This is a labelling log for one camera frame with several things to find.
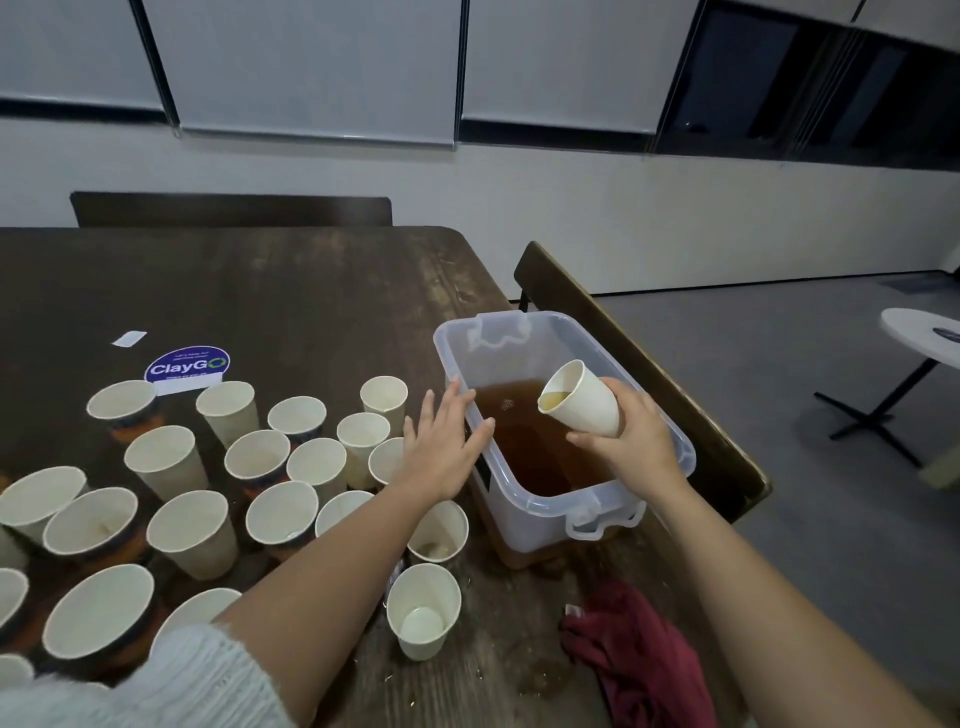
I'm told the person's left hand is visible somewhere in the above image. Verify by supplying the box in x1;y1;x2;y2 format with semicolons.
393;378;497;509

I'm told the person's right hand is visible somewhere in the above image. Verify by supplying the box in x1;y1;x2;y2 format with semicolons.
567;375;689;504

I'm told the white paper cup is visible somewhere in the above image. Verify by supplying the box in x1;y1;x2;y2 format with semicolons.
336;411;393;485
537;358;624;440
358;375;410;437

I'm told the clear plastic storage bin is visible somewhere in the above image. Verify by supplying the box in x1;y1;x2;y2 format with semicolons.
433;309;699;560

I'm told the group of paper cups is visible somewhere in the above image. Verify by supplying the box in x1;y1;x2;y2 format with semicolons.
0;375;422;692

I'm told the person's left forearm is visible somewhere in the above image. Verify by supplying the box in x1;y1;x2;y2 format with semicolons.
0;487;467;728

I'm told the person's right forearm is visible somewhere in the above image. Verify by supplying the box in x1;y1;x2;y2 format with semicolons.
645;480;939;728

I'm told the dark wooden chair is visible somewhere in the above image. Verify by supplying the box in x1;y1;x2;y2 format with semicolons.
69;190;395;230
513;241;774;524

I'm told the dark red cloth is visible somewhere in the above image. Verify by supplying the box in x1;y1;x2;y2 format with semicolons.
559;580;722;728

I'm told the dark wooden table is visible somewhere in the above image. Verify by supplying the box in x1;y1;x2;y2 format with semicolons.
0;225;752;728

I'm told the round blue sticker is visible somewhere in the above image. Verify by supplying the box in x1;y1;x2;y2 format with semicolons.
144;345;233;395

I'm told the round white side table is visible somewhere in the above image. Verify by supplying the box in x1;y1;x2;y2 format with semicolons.
814;307;960;467

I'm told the dark window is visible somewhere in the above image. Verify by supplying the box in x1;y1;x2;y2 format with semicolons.
657;0;960;167

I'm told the white wall panel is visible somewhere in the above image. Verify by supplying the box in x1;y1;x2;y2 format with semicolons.
457;0;702;137
142;0;464;147
0;0;167;119

